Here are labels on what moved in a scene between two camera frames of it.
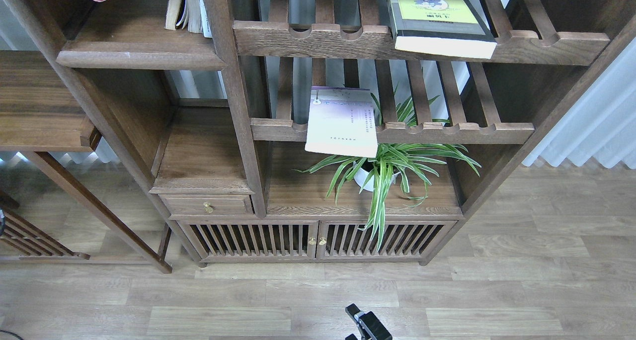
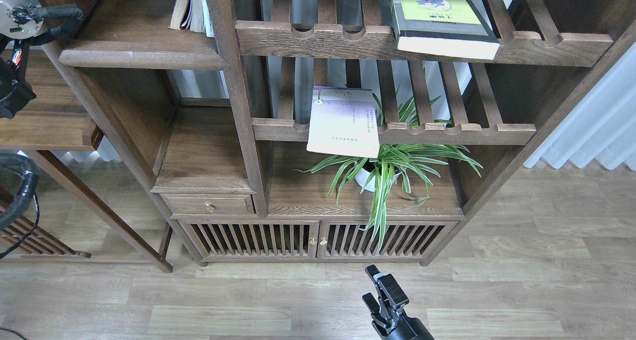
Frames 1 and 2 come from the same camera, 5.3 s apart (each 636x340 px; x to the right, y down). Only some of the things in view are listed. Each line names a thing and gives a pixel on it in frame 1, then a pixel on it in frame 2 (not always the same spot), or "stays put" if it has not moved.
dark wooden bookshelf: (321, 124) stays put
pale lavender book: (340, 121) stays put
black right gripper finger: (369, 326) -> (393, 324)
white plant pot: (362, 175) stays put
